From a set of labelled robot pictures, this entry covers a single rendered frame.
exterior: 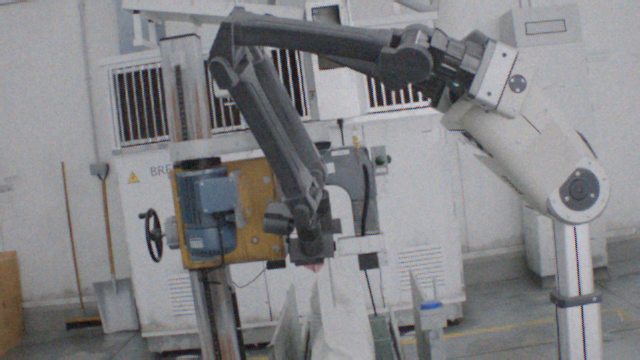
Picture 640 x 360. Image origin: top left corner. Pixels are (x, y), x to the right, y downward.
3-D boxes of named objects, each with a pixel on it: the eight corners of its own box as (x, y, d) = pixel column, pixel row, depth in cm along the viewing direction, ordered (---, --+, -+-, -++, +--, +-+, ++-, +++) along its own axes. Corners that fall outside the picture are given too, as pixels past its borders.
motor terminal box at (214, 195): (239, 217, 218) (233, 175, 217) (204, 223, 214) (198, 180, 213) (231, 216, 225) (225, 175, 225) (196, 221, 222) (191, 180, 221)
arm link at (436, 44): (453, 54, 141) (456, 41, 146) (402, 32, 141) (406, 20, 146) (435, 92, 147) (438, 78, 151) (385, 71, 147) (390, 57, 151)
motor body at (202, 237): (235, 255, 222) (223, 166, 220) (183, 260, 222) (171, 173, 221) (242, 247, 237) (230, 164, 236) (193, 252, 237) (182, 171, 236)
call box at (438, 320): (447, 326, 228) (445, 307, 228) (420, 330, 228) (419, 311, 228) (444, 320, 236) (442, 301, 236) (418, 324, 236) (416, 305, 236)
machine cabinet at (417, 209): (473, 325, 513) (436, 10, 502) (140, 362, 520) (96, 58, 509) (451, 291, 629) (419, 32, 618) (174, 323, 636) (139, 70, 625)
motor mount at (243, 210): (246, 228, 222) (238, 171, 221) (223, 231, 222) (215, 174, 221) (257, 217, 250) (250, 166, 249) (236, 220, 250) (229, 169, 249)
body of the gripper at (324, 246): (290, 242, 191) (286, 224, 185) (333, 238, 190) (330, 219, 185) (292, 265, 186) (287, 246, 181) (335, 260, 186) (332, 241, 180)
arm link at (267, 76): (254, 34, 201) (260, 34, 212) (234, 44, 202) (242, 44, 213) (330, 182, 206) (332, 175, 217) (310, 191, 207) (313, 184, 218)
